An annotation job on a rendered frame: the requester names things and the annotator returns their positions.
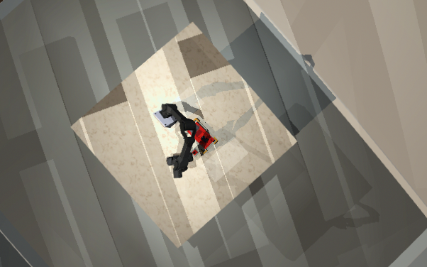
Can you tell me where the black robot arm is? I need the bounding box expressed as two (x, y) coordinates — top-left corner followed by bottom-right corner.
(159, 103), (196, 178)

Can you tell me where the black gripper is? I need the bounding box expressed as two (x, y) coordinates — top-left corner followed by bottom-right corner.
(167, 153), (194, 166)

